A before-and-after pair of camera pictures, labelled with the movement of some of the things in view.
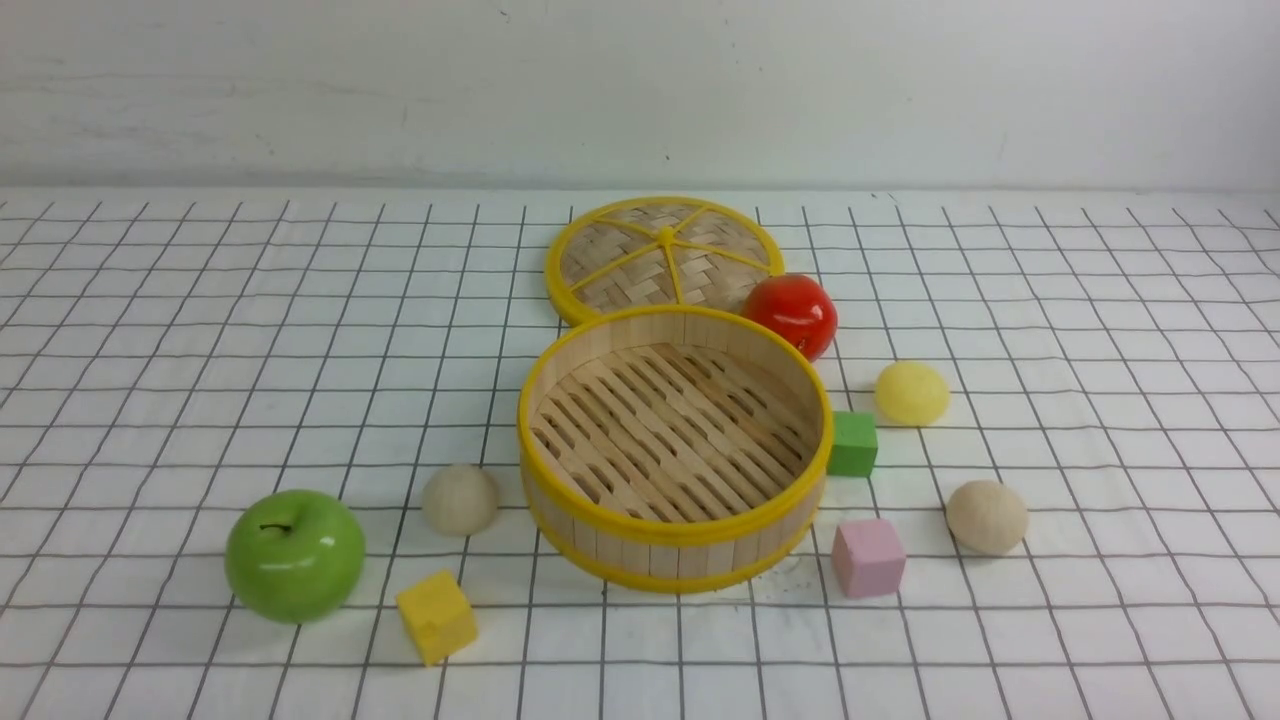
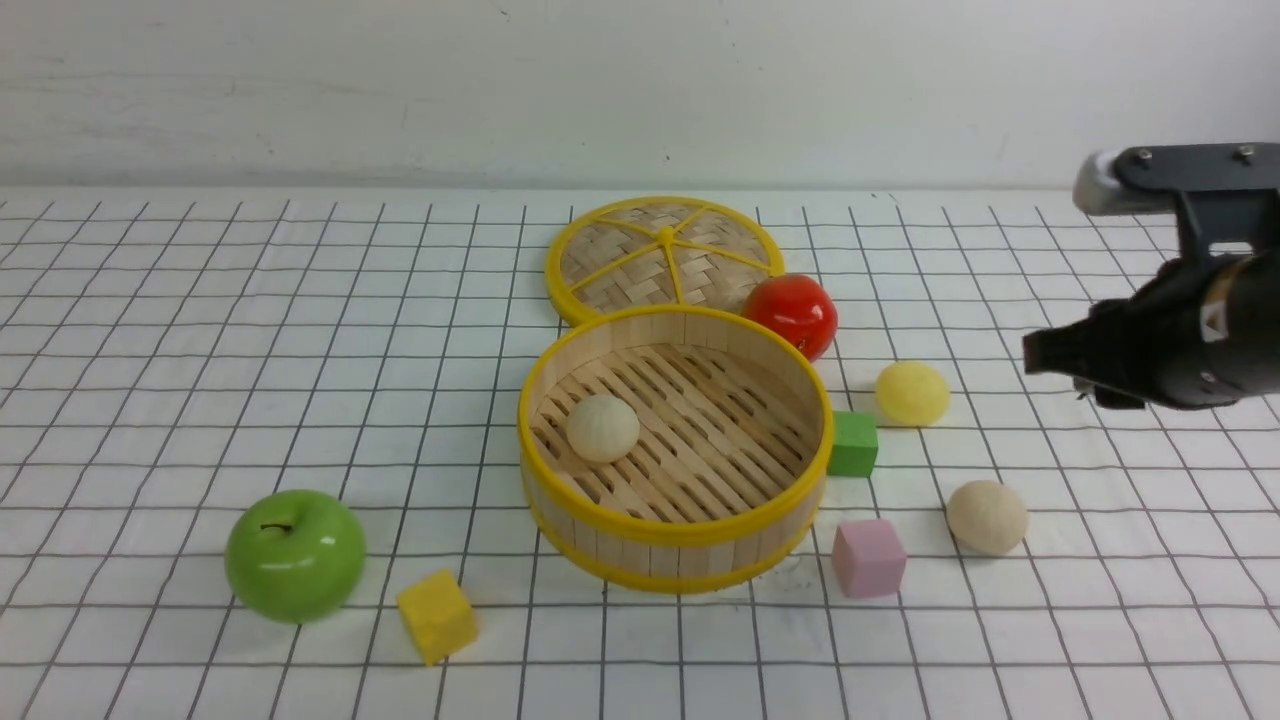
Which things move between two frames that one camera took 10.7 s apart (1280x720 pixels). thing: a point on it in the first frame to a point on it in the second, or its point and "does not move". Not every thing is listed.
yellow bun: x=912 y=394 does not move
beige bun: x=460 y=500 to x=603 y=428
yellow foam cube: x=439 y=617 does not move
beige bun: x=987 y=517 does not move
